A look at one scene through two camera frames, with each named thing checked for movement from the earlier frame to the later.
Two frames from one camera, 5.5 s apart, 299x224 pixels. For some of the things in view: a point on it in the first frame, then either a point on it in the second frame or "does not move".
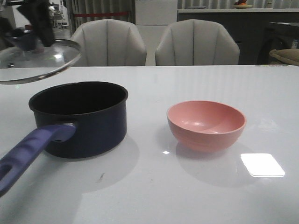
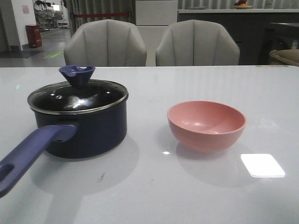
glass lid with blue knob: [17, 66] -> [78, 95]
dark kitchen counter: [247, 25] does not move
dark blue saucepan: [75, 120] does not move
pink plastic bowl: [204, 126] does not move
